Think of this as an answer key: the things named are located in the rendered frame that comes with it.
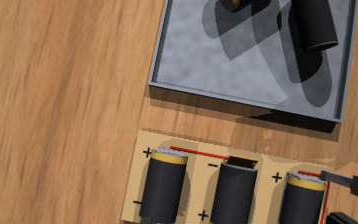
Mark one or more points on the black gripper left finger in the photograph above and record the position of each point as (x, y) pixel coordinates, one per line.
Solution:
(147, 220)

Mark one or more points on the black battery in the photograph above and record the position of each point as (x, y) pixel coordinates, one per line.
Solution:
(302, 201)
(233, 195)
(315, 25)
(231, 5)
(163, 187)

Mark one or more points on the grey square tray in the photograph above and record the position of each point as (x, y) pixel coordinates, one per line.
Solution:
(253, 56)

